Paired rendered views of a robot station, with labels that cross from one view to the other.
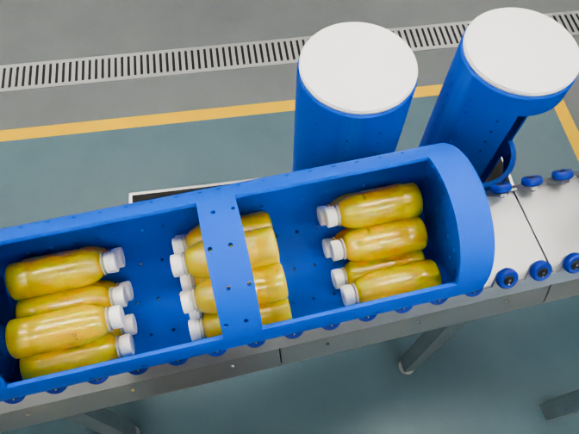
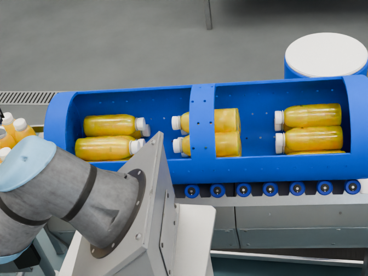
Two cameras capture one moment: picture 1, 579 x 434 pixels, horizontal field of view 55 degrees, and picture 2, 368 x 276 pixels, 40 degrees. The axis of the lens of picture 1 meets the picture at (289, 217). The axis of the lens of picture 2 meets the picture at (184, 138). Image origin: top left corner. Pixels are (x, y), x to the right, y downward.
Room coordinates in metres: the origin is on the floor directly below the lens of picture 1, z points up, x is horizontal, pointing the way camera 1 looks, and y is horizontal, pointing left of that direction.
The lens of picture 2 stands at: (-0.60, -0.33, 2.05)
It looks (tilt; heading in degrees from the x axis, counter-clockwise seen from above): 42 degrees down; 28
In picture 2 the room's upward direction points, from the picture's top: 10 degrees counter-clockwise
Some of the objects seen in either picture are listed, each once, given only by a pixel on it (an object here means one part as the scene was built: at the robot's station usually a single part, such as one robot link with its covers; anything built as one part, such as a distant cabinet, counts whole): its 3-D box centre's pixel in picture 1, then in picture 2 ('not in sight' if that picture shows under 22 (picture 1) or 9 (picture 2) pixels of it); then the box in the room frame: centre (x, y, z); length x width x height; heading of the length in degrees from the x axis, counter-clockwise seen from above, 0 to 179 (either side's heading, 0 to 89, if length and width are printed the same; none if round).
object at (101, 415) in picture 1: (105, 422); not in sight; (0.19, 0.50, 0.31); 0.06 x 0.06 x 0.63; 16
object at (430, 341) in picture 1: (426, 344); not in sight; (0.46, -0.44, 0.31); 0.06 x 0.06 x 0.63; 16
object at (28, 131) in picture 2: not in sight; (29, 143); (0.31, 0.73, 0.98); 0.07 x 0.07 x 0.17
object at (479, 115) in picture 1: (465, 153); not in sight; (0.99, -0.54, 0.59); 0.28 x 0.28 x 0.88
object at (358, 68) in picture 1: (357, 65); (325, 55); (0.92, -0.15, 1.03); 0.28 x 0.28 x 0.01
